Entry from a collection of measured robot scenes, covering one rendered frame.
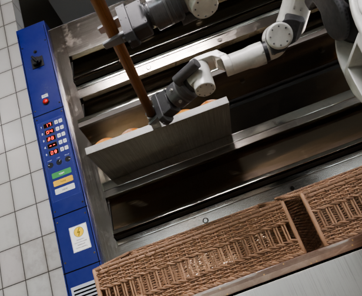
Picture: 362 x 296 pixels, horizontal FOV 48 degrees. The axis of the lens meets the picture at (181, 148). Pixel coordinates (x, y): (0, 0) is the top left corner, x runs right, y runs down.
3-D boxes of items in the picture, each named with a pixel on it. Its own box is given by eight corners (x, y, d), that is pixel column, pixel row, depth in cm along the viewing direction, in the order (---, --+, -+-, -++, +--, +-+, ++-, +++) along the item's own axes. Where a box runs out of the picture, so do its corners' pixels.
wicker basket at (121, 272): (145, 326, 147) (126, 252, 159) (292, 272, 147) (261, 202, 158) (101, 329, 103) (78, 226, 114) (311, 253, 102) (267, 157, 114)
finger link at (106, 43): (100, 41, 99) (123, 30, 98) (106, 48, 102) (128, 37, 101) (102, 46, 98) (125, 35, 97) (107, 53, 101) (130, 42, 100)
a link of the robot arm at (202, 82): (190, 84, 139) (214, 64, 133) (197, 108, 133) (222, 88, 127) (166, 71, 131) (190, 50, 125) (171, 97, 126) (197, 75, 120)
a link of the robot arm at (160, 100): (174, 127, 141) (198, 108, 134) (154, 123, 133) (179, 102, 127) (164, 97, 146) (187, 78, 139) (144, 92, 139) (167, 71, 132)
